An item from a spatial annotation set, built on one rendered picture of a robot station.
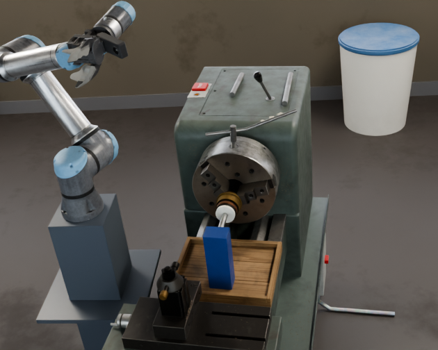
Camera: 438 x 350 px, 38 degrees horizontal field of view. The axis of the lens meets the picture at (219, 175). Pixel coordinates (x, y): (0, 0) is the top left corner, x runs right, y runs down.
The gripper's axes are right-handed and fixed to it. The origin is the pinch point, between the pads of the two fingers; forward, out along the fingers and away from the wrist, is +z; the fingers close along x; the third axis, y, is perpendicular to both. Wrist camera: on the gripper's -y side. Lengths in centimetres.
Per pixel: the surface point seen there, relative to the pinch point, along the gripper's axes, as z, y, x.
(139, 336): 32, -18, -71
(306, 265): -52, -48, -127
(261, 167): -38, -37, -60
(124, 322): 27, -10, -73
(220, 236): -5, -32, -62
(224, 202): -22, -28, -64
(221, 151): -39, -22, -55
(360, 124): -258, -39, -206
